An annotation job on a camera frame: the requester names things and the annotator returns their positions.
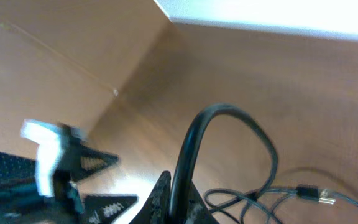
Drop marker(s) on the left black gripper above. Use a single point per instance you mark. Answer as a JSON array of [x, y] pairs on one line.
[[19, 198]]

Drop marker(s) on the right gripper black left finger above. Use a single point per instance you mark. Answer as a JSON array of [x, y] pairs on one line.
[[155, 208]]

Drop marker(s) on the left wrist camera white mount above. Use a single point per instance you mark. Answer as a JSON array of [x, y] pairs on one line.
[[57, 150]]

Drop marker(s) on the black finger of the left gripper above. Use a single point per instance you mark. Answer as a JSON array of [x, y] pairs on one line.
[[104, 209]]

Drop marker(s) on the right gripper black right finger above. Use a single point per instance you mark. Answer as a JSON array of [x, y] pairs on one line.
[[197, 211]]

